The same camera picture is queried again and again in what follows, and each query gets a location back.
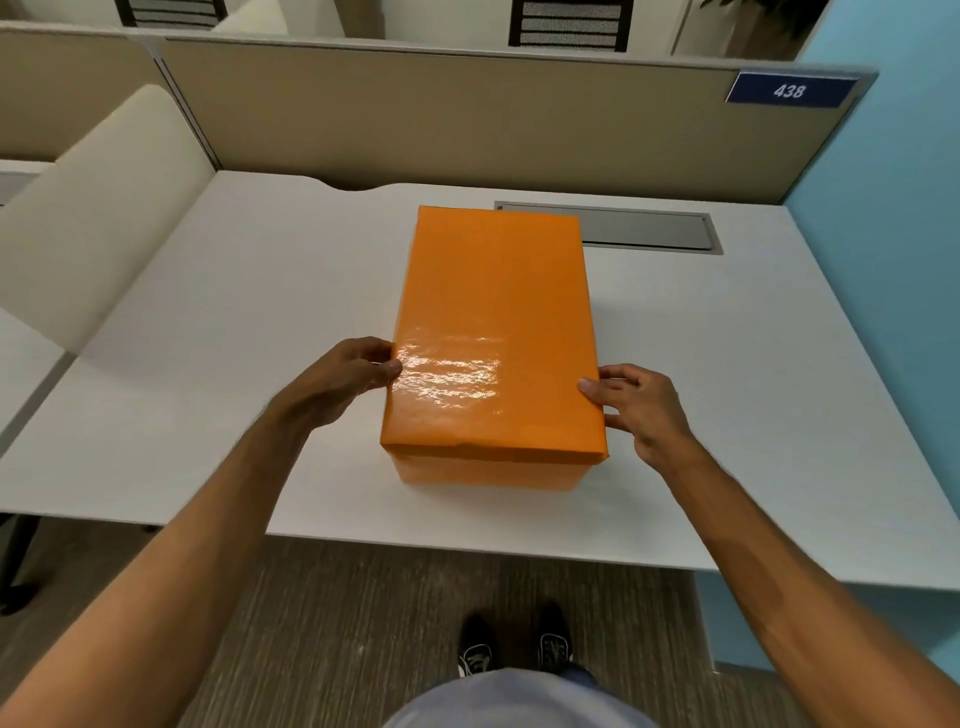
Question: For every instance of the person's left black shoe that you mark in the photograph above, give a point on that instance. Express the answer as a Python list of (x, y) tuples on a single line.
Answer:
[(475, 651)]

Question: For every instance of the person's right hand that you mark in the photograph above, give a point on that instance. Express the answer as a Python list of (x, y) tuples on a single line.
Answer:
[(656, 416)]

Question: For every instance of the black slatted chair back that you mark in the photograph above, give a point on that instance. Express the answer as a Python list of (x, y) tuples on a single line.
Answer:
[(571, 24), (171, 12)]

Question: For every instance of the orange glossy box lid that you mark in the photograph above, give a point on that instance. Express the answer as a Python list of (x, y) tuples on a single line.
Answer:
[(491, 315)]

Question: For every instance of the person's black shoe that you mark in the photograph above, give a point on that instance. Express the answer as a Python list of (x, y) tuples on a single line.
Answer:
[(475, 651), (555, 641)]

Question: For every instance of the blue number sign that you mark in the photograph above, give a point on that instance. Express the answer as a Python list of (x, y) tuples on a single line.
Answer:
[(790, 90)]

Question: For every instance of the beige desk partition panel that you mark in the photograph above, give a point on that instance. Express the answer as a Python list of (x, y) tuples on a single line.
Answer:
[(487, 120), (67, 90)]

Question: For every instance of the orange box base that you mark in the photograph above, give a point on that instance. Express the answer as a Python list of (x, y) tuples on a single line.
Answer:
[(487, 474)]

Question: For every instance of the black desk leg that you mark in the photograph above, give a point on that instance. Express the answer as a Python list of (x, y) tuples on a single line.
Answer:
[(16, 562)]

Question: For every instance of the person's right black shoe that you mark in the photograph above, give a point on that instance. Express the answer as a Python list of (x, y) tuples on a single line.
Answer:
[(555, 641)]

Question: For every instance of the person's right forearm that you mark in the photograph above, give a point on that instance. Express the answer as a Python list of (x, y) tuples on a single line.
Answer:
[(795, 600)]

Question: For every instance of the person's left forearm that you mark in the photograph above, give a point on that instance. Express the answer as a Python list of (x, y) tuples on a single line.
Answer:
[(157, 585)]

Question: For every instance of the person's right thumb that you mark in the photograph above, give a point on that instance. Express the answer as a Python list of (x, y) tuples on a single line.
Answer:
[(598, 393)]

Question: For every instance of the person's left hand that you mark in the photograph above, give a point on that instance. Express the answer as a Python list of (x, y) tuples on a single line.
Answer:
[(330, 382)]

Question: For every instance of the cream rounded side divider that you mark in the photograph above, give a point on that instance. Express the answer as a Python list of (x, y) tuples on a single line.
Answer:
[(97, 225)]

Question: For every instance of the person's light gray shirt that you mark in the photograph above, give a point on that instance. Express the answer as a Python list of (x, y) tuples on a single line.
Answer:
[(517, 701)]

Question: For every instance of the person's left thumb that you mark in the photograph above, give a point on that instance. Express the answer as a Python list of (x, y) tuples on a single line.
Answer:
[(382, 373)]

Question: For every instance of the person's blue trousers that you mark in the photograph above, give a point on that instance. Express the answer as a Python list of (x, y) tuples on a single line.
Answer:
[(581, 675)]

